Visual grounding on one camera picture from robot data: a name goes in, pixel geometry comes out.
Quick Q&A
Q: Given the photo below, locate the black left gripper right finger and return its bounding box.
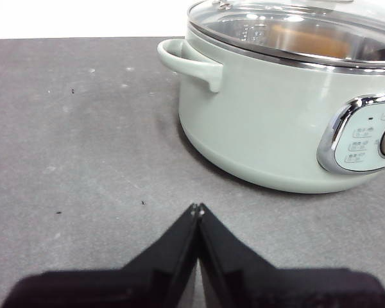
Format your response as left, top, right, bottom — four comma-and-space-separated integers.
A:
198, 201, 385, 308

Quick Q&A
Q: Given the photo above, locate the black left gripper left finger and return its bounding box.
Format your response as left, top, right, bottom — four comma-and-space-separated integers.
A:
0, 203, 200, 308

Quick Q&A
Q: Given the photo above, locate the yellow corn cob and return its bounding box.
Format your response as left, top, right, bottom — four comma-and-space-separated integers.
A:
271, 22, 352, 60

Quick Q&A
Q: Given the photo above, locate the glass lid with green knob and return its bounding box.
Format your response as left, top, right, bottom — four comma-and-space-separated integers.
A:
186, 0, 385, 70

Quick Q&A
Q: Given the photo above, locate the pale green electric pot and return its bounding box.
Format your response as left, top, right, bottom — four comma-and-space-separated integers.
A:
157, 19, 385, 195

